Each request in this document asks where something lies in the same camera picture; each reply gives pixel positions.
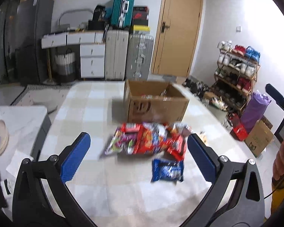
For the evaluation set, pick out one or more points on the blue snack packet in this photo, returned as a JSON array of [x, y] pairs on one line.
[[168, 170]]

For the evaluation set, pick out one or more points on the plain black shoe box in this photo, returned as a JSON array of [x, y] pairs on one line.
[[140, 22]]

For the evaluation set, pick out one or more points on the pale cardboard carton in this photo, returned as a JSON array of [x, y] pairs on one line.
[[259, 139]]

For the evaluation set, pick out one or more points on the brown cardboard box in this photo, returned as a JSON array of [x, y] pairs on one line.
[[156, 110]]

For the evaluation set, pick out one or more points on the yellow box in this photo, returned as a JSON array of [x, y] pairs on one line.
[[140, 29]]

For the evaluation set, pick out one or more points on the red bag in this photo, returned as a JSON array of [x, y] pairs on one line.
[[239, 128]]

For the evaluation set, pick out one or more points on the dark grey refrigerator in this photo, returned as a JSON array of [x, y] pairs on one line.
[[26, 40]]

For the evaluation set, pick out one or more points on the black printed box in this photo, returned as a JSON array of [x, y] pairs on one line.
[[101, 13]]

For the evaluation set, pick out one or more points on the wooden shoe rack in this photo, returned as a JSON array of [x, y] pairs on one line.
[[236, 80]]

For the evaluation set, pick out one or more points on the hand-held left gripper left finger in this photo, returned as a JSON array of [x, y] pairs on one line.
[[75, 156]]

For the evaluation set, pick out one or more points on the wooden door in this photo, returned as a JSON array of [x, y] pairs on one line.
[[177, 28]]

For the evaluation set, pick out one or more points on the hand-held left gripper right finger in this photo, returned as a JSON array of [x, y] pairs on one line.
[[201, 156]]

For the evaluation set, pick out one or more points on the white ribbed suitcase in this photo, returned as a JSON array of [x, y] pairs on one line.
[[116, 54]]

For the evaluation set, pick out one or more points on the striped grey rug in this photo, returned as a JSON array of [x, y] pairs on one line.
[[37, 92]]

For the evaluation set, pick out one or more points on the grey white laundry basket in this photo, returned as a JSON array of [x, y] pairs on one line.
[[65, 66]]

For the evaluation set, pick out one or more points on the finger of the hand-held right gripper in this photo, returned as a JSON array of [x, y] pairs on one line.
[[277, 97]]

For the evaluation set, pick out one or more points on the silver ribbed suitcase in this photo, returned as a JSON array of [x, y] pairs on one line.
[[139, 56]]

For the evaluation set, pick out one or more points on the white desk with drawers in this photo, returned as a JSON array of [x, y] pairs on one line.
[[92, 59]]

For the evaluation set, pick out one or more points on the blue sneakers pair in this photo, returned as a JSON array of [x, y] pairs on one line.
[[252, 53]]

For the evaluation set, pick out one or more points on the red sneakers pair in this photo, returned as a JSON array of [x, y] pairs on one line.
[[239, 49]]

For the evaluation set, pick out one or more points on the white shoes pair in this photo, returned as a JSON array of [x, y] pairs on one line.
[[224, 45]]

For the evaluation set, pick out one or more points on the person's right hand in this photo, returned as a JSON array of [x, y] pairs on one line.
[[280, 163]]

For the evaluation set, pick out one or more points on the teal suitcase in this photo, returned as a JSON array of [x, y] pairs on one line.
[[122, 7]]

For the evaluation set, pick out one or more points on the white wall switch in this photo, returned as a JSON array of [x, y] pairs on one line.
[[238, 28]]

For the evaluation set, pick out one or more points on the row of dark shoes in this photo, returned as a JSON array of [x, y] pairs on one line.
[[198, 87]]

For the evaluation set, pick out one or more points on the purple rolled mat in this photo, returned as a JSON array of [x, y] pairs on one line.
[[254, 111]]

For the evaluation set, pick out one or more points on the person's beige slipper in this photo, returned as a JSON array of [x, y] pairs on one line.
[[2, 139]]

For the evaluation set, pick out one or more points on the pile of colourful snack packets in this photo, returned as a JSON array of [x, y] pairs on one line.
[[149, 139]]

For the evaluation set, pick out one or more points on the black red shoe box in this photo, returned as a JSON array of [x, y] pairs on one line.
[[140, 13]]

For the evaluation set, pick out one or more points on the heap of boxed snack packets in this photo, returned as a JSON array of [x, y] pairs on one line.
[[156, 97]]

